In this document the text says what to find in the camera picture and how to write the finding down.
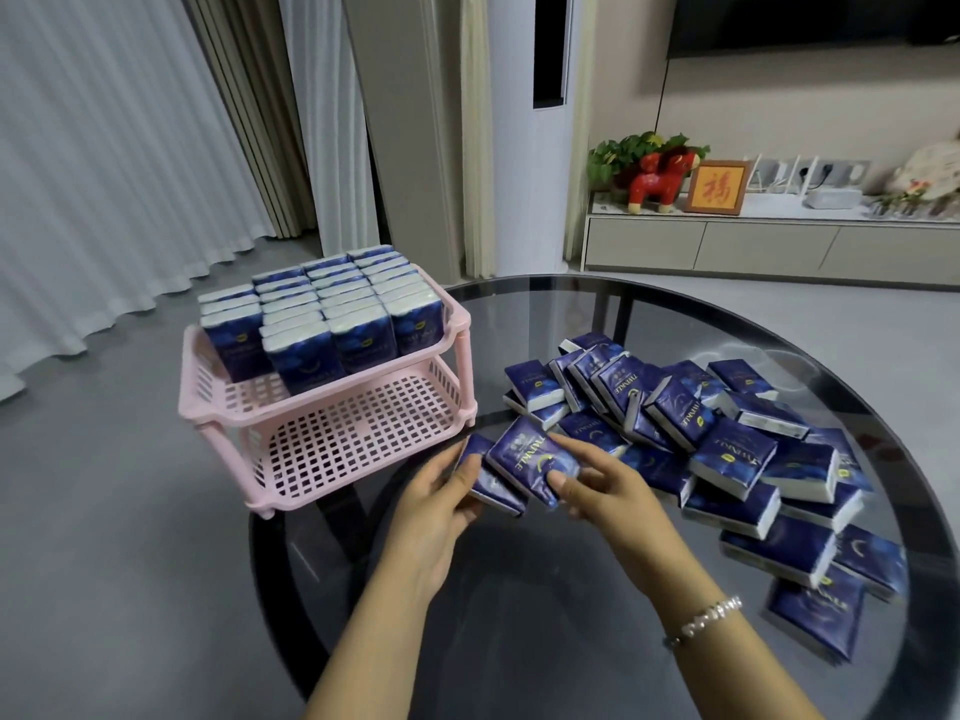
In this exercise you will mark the person's left hand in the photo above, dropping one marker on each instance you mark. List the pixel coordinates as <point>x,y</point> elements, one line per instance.
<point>420,528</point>

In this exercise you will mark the person's right hand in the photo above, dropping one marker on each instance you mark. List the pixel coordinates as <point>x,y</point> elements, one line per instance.
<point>630,517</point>

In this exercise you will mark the person's right thumb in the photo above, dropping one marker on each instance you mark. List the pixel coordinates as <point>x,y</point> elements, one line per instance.
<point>564,491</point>

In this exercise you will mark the person's left thumb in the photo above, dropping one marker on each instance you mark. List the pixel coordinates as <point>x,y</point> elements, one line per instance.
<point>466,512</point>

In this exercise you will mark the blue tissue packet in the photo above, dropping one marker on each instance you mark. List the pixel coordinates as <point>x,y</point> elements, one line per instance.
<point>529,457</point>
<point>487,487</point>

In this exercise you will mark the person's right forearm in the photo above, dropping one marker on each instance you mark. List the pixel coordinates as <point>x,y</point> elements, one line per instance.
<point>739,667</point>

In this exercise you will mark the person's left forearm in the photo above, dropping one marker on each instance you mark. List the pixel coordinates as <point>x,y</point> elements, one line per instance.
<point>375,652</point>

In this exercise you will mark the pink plastic two-tier rack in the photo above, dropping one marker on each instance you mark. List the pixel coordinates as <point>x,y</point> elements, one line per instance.
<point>352,434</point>

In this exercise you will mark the pile of loose tissue packs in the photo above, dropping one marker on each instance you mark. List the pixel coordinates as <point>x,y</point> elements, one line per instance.
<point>720,457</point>

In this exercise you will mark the rows of racked tissue packs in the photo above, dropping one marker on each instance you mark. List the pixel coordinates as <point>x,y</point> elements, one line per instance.
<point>322,322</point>

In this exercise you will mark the white tower air conditioner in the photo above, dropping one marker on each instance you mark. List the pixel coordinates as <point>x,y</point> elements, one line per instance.
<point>540,179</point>

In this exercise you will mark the low white media cabinet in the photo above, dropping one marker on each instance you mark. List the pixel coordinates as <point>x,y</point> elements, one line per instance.
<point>765,243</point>

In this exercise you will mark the red horse figurine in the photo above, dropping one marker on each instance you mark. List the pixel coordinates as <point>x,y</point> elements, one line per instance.
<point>660,179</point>

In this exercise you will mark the gold framed picture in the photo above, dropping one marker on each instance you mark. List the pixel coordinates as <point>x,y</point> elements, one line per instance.
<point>716,188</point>

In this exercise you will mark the green potted plant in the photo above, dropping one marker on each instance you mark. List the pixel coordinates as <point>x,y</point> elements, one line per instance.
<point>619,153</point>

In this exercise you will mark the white antenna router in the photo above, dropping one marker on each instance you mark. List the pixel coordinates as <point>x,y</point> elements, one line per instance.
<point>784,179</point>

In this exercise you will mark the small white box device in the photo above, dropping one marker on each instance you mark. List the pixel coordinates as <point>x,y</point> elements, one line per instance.
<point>834,199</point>

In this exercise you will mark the white sheer curtain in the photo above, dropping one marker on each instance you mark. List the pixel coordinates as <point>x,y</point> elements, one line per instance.
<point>112,179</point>
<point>330,119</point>

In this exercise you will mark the beige drape curtain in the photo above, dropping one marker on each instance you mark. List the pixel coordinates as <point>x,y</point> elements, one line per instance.
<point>247,112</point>

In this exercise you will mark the floral decorative plate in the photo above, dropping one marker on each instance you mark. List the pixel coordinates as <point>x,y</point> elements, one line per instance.
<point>930,168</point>

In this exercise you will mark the wall power sockets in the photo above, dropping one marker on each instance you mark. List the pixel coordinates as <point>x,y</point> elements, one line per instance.
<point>836,173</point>

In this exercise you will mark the black wall television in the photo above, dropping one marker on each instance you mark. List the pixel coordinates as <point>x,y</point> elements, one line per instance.
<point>810,22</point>

